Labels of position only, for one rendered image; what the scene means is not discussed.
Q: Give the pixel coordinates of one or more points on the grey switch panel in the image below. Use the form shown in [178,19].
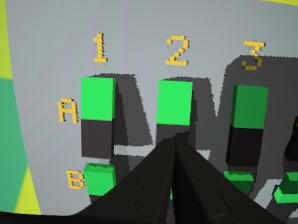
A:
[99,83]

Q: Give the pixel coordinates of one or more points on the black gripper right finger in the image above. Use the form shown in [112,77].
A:
[202,195]

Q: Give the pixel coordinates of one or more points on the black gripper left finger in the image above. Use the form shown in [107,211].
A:
[142,197]

